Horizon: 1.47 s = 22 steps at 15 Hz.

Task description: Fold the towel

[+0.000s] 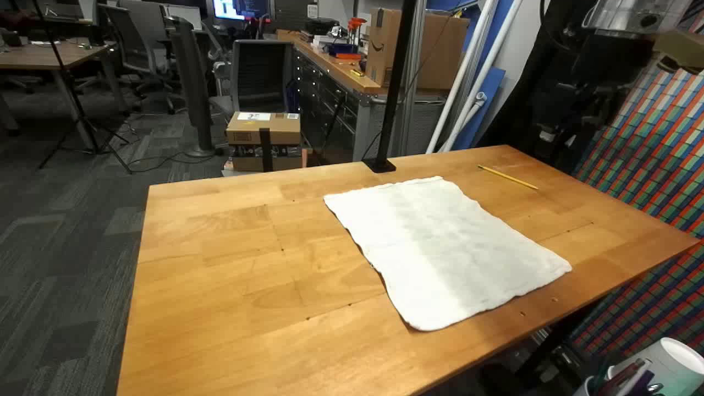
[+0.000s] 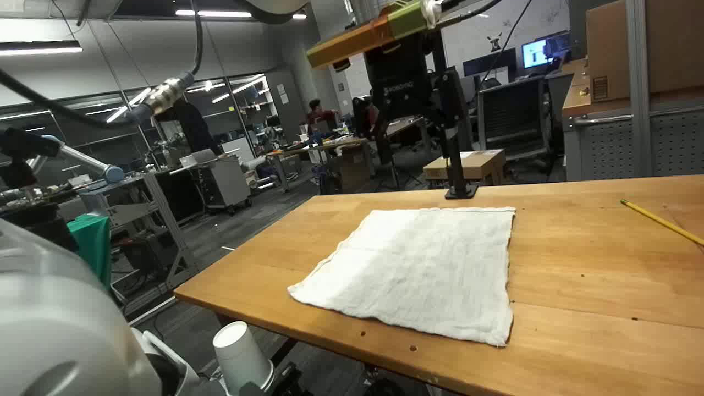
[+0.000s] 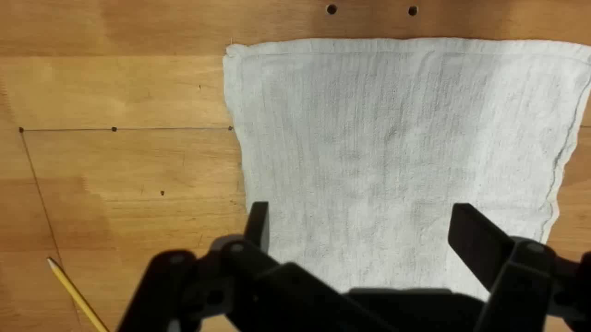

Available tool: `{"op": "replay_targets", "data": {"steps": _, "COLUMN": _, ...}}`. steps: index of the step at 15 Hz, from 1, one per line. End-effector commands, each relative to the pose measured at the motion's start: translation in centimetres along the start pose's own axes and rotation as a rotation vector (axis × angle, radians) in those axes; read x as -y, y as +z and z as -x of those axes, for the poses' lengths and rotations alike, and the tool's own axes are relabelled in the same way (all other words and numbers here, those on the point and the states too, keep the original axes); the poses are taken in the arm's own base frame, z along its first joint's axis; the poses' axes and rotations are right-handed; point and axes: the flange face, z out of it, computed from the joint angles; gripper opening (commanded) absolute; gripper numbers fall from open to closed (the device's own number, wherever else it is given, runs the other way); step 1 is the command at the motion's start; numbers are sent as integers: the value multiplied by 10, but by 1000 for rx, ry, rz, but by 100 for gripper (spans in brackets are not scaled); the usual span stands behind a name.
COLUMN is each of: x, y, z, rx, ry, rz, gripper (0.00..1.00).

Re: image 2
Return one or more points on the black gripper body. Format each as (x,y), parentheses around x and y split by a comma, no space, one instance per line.
(396,80)

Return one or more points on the white terry towel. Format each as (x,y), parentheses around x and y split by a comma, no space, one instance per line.
(420,271)

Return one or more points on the grey background robot arm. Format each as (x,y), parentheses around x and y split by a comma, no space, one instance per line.
(88,163)

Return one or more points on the person in red shirt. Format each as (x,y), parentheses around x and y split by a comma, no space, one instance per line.
(319,117)

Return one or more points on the lit computer monitor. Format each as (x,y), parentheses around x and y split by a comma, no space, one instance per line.
(545,54)

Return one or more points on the ceiling light strip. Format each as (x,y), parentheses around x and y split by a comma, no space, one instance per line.
(213,14)
(40,50)

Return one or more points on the white equipment cart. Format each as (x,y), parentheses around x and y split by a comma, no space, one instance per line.
(224,180)

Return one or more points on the black hanging jacket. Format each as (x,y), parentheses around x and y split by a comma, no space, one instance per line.
(193,125)

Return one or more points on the grey perforated metal cabinet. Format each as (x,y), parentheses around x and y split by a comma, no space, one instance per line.
(609,145)

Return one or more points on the grey metal shelf table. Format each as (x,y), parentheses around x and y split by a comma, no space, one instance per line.
(158,212)

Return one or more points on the large cardboard box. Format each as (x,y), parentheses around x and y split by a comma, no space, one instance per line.
(667,47)

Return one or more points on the yellow pencil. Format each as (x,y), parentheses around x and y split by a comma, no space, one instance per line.
(660,220)

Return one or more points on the white paper cup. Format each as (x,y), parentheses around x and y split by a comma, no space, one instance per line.
(239,356)

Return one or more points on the teal green bag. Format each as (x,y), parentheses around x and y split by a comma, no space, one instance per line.
(92,244)

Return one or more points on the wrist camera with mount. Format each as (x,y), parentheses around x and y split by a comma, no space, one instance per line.
(367,37)

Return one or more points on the black camera stand pole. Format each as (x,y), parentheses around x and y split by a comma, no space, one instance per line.
(456,161)

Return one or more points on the aluminium frame post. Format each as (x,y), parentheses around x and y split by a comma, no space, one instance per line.
(640,90)

